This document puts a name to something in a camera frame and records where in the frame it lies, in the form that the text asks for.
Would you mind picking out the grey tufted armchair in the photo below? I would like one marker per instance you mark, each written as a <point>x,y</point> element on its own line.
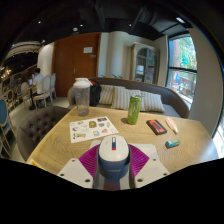
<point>38,125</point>

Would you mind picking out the striped cushion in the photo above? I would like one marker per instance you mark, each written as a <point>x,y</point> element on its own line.
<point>121,98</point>
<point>106,95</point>
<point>152,102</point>

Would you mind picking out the white door sign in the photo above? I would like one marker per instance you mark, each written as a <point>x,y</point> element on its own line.
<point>87,50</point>

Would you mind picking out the white and orange tube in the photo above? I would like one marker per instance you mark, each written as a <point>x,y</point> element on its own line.
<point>172,125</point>

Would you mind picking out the grey curved sofa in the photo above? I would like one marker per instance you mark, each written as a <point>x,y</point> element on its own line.
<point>171,100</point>

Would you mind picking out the black and red flat box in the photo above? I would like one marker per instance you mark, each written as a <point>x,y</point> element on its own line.
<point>156,127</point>

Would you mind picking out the brown wooden door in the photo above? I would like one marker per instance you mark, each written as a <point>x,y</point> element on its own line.
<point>70,66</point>

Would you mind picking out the white and blue computer mouse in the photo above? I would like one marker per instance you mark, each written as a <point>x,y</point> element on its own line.
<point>114,156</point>

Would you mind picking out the yellow card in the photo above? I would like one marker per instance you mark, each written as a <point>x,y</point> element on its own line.
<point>35,163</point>

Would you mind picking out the black backpack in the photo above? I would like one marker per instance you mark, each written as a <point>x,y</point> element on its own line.
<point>95,93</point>

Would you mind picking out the small teal packet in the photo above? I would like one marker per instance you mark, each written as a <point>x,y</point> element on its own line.
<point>173,143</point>

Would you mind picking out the arched glass-door cabinet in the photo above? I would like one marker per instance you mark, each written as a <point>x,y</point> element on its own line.
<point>145,63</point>

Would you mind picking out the clear shaker bottle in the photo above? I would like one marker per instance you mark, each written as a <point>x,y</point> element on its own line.
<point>82,98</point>

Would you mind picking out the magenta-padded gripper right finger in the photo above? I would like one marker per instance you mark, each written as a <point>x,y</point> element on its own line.
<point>150,171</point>

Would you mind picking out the white sticker sheet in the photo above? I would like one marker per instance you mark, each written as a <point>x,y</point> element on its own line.
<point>90,130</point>

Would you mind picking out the person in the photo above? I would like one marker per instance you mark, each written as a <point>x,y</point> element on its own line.
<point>38,81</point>

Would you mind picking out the white dining chair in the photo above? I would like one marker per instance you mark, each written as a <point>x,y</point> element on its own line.
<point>53,85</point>
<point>45,88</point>

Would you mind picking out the blue round-back chair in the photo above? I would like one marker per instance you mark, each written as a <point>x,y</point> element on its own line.
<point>4,120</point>

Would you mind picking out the green drink can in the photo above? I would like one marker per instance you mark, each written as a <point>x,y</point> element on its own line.
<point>134,110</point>

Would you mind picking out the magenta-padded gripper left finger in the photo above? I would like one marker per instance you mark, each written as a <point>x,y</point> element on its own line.
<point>75,173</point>

